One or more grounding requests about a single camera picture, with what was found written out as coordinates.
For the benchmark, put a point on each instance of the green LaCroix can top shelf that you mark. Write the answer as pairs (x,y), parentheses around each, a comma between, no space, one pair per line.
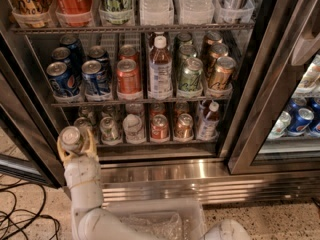
(118,11)

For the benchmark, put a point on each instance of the yellow LaCroix can top shelf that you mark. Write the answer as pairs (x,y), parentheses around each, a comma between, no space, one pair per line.
(32,13)

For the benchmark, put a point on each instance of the tea bottle bottom shelf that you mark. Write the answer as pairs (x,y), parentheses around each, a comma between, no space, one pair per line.
(207,121)

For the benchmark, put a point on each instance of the stainless steel fridge body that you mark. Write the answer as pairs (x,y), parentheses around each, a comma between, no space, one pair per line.
(173,167)

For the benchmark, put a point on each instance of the orange soda can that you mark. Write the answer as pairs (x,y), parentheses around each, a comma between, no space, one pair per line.
(128,52)
(128,76)

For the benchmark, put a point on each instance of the rear orange soda can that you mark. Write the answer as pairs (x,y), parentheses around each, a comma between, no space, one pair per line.
(128,52)

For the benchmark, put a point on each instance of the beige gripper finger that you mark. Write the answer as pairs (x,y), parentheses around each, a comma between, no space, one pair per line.
(89,146)
(64,155)

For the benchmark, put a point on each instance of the tea bottle white cap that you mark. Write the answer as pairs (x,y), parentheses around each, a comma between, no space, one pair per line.
(160,69)

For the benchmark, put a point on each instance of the gold can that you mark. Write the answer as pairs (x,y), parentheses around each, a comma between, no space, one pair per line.
(221,74)
(216,51)

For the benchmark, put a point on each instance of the red soda can bottom shelf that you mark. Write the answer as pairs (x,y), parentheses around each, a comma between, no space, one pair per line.
(159,127)

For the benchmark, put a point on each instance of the copper can bottom shelf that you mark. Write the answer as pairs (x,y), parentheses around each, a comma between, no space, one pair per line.
(184,126)

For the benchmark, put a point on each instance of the clear plastic bin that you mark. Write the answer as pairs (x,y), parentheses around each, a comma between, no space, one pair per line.
(172,219)

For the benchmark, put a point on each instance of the silver can top shelf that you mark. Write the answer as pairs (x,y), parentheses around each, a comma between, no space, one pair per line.
(235,11)

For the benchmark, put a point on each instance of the rear left Pepsi can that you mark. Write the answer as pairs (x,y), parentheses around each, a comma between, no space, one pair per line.
(64,54)

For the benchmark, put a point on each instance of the middle gold can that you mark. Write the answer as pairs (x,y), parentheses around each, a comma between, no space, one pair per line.
(216,51)

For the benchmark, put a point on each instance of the white can behind glass door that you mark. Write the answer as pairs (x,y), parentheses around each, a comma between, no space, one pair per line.
(280,126)

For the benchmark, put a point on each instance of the green LaCroix can front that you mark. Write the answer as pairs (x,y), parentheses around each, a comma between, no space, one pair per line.
(189,81)

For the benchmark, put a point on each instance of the gold can front right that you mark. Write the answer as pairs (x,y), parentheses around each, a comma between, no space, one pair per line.
(221,74)

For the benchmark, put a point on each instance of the open fridge door left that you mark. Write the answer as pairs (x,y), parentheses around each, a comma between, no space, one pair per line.
(21,124)

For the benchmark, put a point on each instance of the front left Pepsi can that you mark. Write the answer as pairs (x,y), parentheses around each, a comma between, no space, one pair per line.
(63,81)

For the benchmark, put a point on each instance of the Coca-Cola can top shelf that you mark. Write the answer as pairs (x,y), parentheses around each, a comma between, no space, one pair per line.
(75,13)

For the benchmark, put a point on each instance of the middle green can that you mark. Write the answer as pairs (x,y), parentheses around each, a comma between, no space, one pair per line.
(186,51)

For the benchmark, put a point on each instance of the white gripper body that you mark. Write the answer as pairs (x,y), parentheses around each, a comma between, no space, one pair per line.
(81,171)

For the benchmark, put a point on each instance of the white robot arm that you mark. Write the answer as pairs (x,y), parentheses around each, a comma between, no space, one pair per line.
(90,220)

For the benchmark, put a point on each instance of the orange soda can front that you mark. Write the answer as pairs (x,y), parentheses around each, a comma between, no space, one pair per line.
(128,76)

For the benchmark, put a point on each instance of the Pepsi can behind glass door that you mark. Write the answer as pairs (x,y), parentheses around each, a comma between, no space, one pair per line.
(300,121)

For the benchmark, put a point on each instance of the glass fridge door right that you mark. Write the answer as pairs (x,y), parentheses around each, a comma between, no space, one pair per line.
(299,44)

